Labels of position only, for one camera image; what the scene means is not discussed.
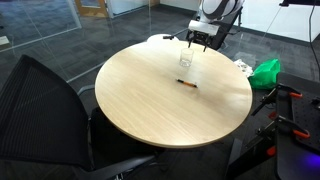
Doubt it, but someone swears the clear glass cup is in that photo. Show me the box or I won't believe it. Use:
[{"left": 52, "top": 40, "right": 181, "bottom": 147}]
[{"left": 179, "top": 47, "right": 195, "bottom": 68}]

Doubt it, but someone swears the green plastic bag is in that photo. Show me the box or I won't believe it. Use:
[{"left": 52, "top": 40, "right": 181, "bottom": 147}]
[{"left": 248, "top": 58, "right": 282, "bottom": 91}]

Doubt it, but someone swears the black clamp orange handle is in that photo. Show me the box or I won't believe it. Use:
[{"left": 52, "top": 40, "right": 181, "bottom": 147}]
[
  {"left": 254, "top": 111, "right": 312, "bottom": 158},
  {"left": 251, "top": 83, "right": 304, "bottom": 117}
]

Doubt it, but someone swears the grey wrist camera bar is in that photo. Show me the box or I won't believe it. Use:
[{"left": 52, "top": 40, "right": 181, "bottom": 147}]
[{"left": 188, "top": 19, "right": 220, "bottom": 37}]

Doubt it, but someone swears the orange black pen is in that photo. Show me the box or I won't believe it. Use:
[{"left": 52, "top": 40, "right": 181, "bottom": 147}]
[{"left": 175, "top": 78, "right": 199, "bottom": 89}]

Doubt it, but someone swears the white crumpled plastic bag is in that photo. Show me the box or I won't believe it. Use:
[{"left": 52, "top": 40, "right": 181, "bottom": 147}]
[{"left": 233, "top": 51, "right": 257, "bottom": 78}]

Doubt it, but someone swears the white round side table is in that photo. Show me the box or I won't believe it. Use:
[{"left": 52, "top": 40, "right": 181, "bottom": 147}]
[{"left": 146, "top": 33, "right": 180, "bottom": 44}]

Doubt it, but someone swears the wooden door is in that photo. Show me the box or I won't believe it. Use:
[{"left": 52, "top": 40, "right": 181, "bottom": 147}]
[{"left": 73, "top": 0, "right": 111, "bottom": 18}]

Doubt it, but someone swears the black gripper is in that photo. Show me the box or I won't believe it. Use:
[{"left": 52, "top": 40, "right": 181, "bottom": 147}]
[{"left": 185, "top": 29, "right": 215, "bottom": 53}]

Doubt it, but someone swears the black camera boom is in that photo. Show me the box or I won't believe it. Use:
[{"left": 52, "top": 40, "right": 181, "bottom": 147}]
[{"left": 279, "top": 0, "right": 320, "bottom": 8}]

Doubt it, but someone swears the black breadboard robot table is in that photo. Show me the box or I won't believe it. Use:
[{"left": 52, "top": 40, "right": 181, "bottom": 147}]
[{"left": 226, "top": 72, "right": 320, "bottom": 180}]

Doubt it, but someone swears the black mesh-back office chair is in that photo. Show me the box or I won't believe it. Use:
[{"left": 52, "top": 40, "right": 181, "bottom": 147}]
[{"left": 0, "top": 54, "right": 159, "bottom": 180}]

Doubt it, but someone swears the thin black boom cable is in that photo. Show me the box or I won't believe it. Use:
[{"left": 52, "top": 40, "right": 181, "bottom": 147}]
[{"left": 307, "top": 0, "right": 320, "bottom": 73}]

